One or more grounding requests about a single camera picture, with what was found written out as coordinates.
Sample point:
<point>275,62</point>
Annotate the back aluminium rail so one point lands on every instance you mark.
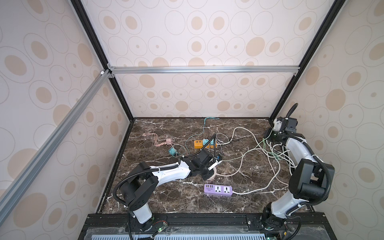
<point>205,70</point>

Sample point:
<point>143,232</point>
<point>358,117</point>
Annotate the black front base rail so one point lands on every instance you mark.
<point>304,226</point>

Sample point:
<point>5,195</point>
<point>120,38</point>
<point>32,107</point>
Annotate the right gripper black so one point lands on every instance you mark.
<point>270,134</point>

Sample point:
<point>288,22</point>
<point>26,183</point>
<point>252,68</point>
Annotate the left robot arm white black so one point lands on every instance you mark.
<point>135,190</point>

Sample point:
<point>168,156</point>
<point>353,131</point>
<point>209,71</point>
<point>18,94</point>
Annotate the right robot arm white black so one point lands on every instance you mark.
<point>310,183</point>

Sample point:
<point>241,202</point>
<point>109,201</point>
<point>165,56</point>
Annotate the purple power strip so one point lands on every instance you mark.
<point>218,190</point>

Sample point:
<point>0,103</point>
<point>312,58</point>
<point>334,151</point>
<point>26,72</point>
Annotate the left aluminium rail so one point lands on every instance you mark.
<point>20,185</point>

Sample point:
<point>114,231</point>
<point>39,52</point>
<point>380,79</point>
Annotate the aluminium rail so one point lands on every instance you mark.
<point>20,185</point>
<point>205,70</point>

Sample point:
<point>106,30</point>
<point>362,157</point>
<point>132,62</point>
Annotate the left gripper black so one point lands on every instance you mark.
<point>209,175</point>

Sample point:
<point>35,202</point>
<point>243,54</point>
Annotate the orange power strip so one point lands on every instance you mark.
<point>198,144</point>

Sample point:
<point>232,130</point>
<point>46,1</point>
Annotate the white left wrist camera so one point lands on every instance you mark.
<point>218,160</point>

